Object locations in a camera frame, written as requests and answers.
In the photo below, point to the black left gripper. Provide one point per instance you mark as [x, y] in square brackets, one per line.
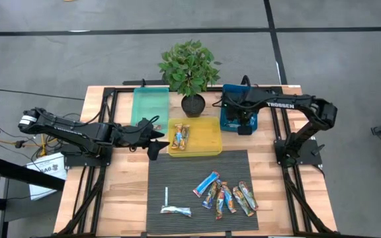
[129, 135]

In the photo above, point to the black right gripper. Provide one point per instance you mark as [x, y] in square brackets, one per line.
[240, 109]

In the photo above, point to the blue granola bar red label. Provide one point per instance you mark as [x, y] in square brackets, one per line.
[206, 183]

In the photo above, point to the light blue green granola bar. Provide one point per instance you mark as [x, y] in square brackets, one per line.
[175, 210]

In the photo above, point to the grey snack bag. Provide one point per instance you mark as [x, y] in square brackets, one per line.
[211, 195]

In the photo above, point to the orange blue granola bar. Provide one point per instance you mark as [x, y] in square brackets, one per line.
[229, 199]

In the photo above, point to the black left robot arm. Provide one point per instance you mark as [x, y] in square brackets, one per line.
[71, 129]

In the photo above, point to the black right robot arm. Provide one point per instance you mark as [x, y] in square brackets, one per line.
[283, 105]

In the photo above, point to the red green granola bar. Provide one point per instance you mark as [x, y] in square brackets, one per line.
[220, 205]

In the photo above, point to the blue plastic bin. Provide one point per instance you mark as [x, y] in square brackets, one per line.
[225, 127]

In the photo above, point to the teal translucent plastic bin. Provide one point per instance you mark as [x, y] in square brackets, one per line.
[149, 105]

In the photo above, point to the grey woven mat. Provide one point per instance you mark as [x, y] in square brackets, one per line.
[184, 172]

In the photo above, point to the yellow translucent plastic bin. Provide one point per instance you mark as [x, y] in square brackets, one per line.
[203, 139]

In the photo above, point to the white tape strip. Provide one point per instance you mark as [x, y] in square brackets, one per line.
[166, 196]

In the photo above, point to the green potted plant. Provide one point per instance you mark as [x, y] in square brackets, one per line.
[188, 69]

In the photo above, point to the white paper sheet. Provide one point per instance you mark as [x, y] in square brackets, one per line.
[46, 165]

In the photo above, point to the black beam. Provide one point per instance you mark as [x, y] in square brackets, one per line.
[28, 173]

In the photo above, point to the black power plug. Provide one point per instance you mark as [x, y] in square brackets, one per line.
[20, 144]

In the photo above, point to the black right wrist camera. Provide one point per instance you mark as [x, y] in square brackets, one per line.
[245, 130]

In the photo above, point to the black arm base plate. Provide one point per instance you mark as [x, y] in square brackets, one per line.
[86, 158]
[309, 152]

